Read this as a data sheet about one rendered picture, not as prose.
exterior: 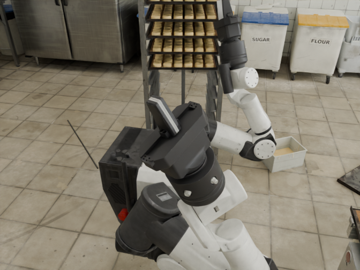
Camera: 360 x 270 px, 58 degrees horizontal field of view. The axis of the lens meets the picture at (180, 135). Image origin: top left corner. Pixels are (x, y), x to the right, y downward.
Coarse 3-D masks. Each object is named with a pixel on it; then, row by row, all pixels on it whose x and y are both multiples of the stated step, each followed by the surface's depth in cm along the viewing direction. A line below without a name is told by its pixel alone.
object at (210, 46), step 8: (160, 40) 201; (168, 40) 201; (176, 40) 201; (184, 40) 202; (192, 40) 207; (200, 40) 201; (208, 40) 201; (152, 48) 194; (160, 48) 188; (168, 48) 188; (176, 48) 188; (184, 48) 194; (192, 48) 188; (200, 48) 188; (208, 48) 188
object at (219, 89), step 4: (220, 64) 186; (220, 84) 193; (220, 88) 195; (220, 92) 196; (220, 96) 198; (220, 100) 199; (216, 104) 203; (220, 104) 201; (220, 108) 202; (216, 112) 204; (220, 112) 204; (216, 116) 205; (220, 116) 205; (216, 120) 207; (220, 120) 207; (216, 148) 219; (216, 152) 221; (216, 156) 223
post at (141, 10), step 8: (144, 16) 173; (144, 24) 175; (144, 32) 177; (144, 40) 179; (144, 48) 182; (144, 56) 184; (144, 64) 187; (144, 72) 190; (144, 80) 192; (144, 88) 195; (144, 96) 198
